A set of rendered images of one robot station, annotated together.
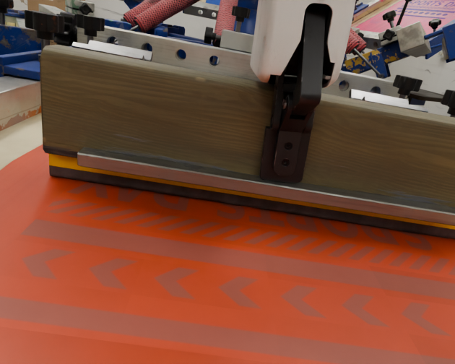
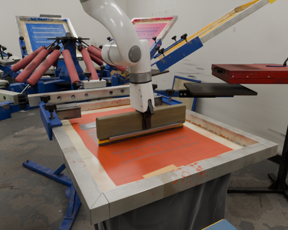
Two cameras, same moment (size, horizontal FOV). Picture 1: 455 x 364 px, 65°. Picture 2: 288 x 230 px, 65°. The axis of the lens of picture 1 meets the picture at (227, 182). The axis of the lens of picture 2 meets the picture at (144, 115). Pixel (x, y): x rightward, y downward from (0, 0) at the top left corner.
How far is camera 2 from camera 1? 0.57 m
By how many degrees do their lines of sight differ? 24
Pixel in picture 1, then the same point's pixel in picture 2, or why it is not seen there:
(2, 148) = (77, 145)
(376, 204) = (165, 126)
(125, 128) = (116, 129)
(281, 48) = (145, 107)
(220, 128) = (134, 122)
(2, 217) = (105, 154)
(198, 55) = (80, 95)
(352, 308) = (170, 144)
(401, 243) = (171, 132)
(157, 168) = (125, 135)
